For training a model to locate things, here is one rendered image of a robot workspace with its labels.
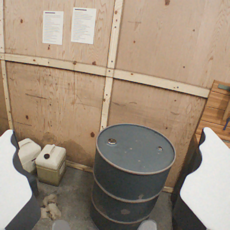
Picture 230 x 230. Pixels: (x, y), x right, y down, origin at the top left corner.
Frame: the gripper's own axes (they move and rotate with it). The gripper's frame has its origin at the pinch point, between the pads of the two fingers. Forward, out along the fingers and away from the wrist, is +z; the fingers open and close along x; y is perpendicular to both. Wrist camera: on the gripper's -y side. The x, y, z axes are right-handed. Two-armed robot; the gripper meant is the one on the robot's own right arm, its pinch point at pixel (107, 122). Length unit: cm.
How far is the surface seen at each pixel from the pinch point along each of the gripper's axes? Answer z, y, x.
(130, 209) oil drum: 66, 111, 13
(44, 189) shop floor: 114, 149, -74
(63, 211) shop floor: 90, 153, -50
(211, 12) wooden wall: 129, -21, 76
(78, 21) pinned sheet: 154, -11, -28
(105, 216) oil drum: 71, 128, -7
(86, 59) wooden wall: 152, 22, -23
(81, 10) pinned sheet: 154, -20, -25
